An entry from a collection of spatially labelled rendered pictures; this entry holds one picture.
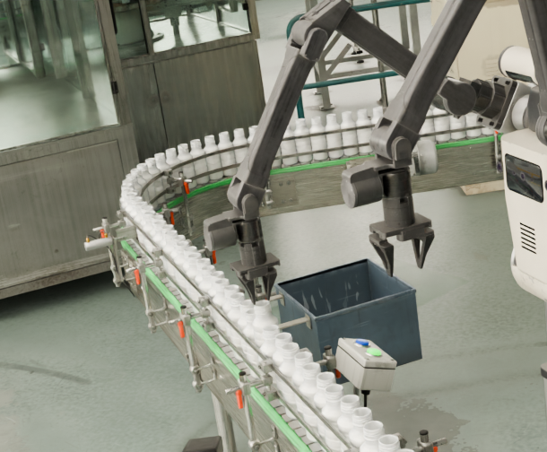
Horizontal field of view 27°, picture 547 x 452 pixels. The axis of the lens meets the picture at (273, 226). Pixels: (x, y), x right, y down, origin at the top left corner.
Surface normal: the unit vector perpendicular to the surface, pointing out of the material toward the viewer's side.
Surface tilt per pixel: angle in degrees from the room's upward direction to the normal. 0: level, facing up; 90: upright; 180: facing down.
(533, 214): 90
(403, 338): 90
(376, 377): 90
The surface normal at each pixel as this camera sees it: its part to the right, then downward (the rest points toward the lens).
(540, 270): -0.92, 0.24
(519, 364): -0.14, -0.94
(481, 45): 0.06, 0.32
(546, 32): 0.31, 0.27
